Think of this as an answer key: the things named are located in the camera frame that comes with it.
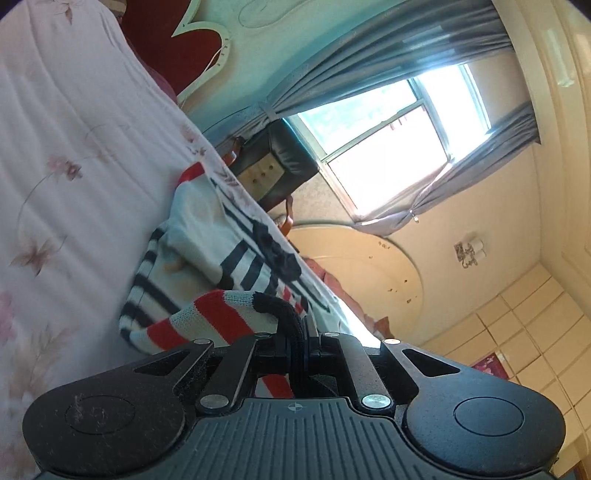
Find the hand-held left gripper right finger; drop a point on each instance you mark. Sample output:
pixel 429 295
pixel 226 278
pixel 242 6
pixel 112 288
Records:
pixel 337 347

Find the striped knit sweater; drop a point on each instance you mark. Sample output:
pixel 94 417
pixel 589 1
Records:
pixel 198 240

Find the red heart-shaped headboard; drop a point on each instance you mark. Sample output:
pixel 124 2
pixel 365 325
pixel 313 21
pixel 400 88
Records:
pixel 184 50

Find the twin-shade wall lamp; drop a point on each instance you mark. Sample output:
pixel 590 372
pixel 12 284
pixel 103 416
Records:
pixel 470 251

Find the bright sliding window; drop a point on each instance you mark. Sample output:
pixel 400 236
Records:
pixel 383 170

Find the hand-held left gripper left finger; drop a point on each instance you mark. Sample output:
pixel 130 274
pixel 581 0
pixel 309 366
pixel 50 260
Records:
pixel 249 351

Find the pink pillow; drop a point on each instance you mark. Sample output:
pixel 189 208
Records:
pixel 341 295

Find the cream round headboard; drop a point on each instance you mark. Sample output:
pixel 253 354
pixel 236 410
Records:
pixel 360 267

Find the black leather chair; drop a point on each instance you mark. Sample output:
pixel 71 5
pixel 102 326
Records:
pixel 281 143

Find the grey curtain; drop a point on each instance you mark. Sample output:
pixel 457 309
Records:
pixel 485 161
pixel 369 55

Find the cream panelled wardrobe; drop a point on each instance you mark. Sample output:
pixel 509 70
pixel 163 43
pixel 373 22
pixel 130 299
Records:
pixel 531 332

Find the red patterned pillow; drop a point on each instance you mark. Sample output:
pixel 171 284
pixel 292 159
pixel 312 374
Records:
pixel 489 365

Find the pink floral bedsheet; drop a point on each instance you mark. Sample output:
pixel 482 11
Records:
pixel 69 115

